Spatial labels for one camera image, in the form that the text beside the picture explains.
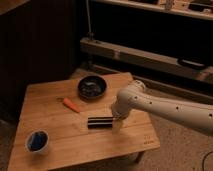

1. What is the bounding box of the dark ceramic bowl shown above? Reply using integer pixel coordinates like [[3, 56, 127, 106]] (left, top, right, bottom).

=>
[[77, 76, 107, 99]]

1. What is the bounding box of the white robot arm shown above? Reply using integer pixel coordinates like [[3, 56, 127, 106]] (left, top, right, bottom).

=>
[[111, 80, 213, 136]]

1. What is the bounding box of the black rectangular block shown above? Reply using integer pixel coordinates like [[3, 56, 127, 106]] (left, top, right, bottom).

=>
[[87, 117, 113, 129]]

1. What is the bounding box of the orange carrot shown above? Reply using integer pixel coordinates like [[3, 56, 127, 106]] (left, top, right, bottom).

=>
[[63, 98, 80, 113]]

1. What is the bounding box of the metal pole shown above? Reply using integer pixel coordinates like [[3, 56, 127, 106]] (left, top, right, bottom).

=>
[[86, 0, 93, 41]]

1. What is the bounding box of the wooden table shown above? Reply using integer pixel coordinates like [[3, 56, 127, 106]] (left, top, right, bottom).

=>
[[7, 73, 160, 171]]

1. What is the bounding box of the long wooden bench case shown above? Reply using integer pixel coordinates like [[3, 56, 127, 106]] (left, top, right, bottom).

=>
[[80, 37, 213, 84]]

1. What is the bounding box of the white cup with blue contents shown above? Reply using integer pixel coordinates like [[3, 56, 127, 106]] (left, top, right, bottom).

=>
[[25, 130, 49, 155]]

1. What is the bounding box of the upper wooden shelf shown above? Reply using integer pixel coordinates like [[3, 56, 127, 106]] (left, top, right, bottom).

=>
[[93, 0, 213, 21]]

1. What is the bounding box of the black handle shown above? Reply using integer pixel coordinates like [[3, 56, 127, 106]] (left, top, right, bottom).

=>
[[177, 59, 208, 70]]

